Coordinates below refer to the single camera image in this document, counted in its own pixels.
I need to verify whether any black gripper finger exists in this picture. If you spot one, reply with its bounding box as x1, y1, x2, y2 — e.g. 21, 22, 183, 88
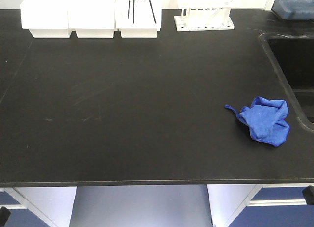
302, 185, 314, 205
0, 206, 11, 227

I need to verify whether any blue microfiber cloth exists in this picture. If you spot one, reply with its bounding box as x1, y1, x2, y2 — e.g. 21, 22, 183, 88
224, 96, 290, 147

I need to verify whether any left blue cabinet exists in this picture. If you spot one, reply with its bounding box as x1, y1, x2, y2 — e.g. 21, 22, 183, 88
0, 187, 77, 227

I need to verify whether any blue cabinet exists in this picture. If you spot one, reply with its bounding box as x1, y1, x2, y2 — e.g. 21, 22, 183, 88
207, 183, 314, 227
0, 187, 77, 227

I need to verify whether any right blue cabinet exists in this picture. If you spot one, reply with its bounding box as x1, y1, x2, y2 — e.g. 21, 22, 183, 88
207, 183, 314, 227

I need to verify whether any black lab sink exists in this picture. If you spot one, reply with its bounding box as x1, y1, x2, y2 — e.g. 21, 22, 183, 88
259, 33, 314, 133

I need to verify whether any blue plastic container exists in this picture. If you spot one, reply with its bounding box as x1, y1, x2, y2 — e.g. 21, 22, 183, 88
272, 0, 314, 20

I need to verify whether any left white storage bin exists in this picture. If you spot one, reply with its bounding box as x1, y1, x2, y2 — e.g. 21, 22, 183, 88
20, 0, 71, 38

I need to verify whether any white storage bin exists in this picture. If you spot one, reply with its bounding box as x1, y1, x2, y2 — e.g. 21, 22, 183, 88
68, 0, 116, 38
115, 0, 162, 38
20, 0, 71, 38

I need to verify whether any white test tube rack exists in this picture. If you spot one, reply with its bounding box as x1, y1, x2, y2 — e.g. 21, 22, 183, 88
174, 0, 239, 32

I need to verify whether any middle white storage bin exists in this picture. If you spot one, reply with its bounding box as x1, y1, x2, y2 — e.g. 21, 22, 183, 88
68, 0, 116, 38

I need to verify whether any right white storage bin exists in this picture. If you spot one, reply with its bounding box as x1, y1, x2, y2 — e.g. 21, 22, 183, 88
115, 0, 162, 38

